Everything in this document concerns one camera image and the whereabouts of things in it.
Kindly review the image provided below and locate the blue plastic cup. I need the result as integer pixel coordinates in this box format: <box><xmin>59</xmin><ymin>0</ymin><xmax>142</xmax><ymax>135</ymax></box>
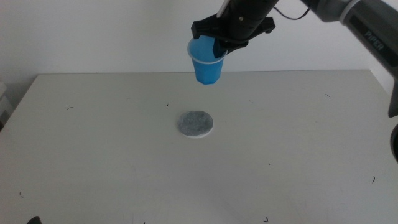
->
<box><xmin>187</xmin><ymin>35</ymin><xmax>228</xmax><ymax>86</ymax></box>

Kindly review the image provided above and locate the round grey cup mat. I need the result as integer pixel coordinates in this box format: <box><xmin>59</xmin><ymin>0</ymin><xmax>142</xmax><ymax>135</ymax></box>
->
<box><xmin>177</xmin><ymin>110</ymin><xmax>215</xmax><ymax>139</ymax></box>

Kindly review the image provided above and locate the thin black cable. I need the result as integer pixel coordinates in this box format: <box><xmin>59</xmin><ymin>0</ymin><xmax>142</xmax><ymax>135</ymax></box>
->
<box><xmin>272</xmin><ymin>6</ymin><xmax>311</xmax><ymax>21</ymax></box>

